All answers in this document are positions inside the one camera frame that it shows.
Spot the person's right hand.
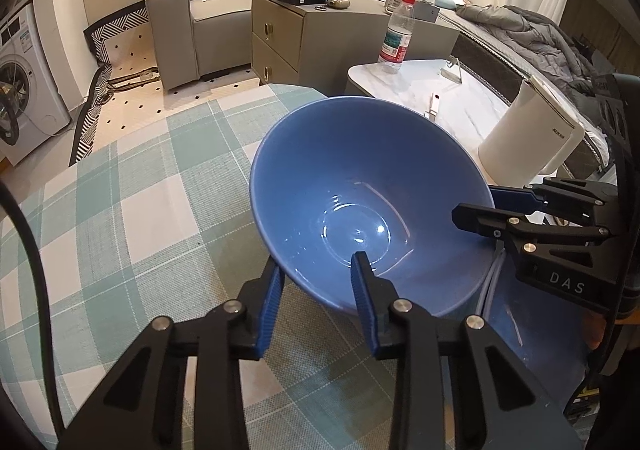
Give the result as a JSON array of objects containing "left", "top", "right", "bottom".
[{"left": 580, "top": 312, "right": 613, "bottom": 352}]

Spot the white side table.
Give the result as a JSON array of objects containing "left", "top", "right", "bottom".
[{"left": 346, "top": 59, "right": 546, "bottom": 181}]

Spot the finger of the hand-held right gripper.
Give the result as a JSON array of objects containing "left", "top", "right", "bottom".
[
  {"left": 487, "top": 177, "right": 618, "bottom": 222},
  {"left": 451, "top": 202, "right": 611, "bottom": 256}
]

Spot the grey sofa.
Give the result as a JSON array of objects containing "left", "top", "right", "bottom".
[{"left": 145, "top": 0, "right": 361, "bottom": 91}]

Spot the checked tablecloth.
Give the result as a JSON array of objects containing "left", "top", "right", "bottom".
[{"left": 0, "top": 82, "right": 591, "bottom": 450}]

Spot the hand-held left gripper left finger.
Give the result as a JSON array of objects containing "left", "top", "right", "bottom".
[{"left": 55, "top": 255, "right": 286, "bottom": 450}]

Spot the black cable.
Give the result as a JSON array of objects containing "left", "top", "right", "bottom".
[{"left": 0, "top": 180, "right": 68, "bottom": 436}]

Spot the white electric kettle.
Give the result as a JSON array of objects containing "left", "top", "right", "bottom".
[{"left": 477, "top": 76, "right": 586, "bottom": 186}]

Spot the grey nightstand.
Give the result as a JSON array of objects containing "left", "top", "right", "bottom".
[{"left": 250, "top": 0, "right": 461, "bottom": 91}]

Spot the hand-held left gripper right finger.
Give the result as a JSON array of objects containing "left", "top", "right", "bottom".
[{"left": 350, "top": 251, "right": 586, "bottom": 450}]

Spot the plastic water bottle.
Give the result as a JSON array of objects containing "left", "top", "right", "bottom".
[{"left": 376, "top": 0, "right": 418, "bottom": 76}]

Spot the patterned floor mat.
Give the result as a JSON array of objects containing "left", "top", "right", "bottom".
[{"left": 67, "top": 0, "right": 266, "bottom": 168}]

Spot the grey down jacket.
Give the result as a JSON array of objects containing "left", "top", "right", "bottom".
[{"left": 455, "top": 2, "right": 616, "bottom": 96}]

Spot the grey flat box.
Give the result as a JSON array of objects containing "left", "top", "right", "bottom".
[{"left": 385, "top": 0, "right": 441, "bottom": 23}]

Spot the white washing machine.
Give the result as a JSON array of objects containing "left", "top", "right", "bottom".
[{"left": 0, "top": 0, "right": 73, "bottom": 168}]

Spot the clear phone stand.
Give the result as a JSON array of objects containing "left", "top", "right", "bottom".
[{"left": 440, "top": 55, "right": 466, "bottom": 83}]

